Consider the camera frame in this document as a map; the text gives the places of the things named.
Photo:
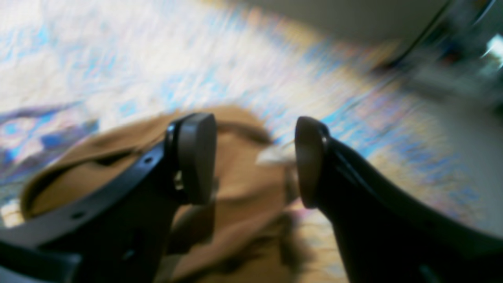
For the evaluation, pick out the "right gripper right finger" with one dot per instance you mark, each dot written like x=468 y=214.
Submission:
x=383 y=234

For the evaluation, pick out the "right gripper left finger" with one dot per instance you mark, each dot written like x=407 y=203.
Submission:
x=118 y=233

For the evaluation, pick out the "brown t-shirt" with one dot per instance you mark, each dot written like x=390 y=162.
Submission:
x=244 y=234

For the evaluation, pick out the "patterned tablecloth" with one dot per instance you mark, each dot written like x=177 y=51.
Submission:
x=71 y=69

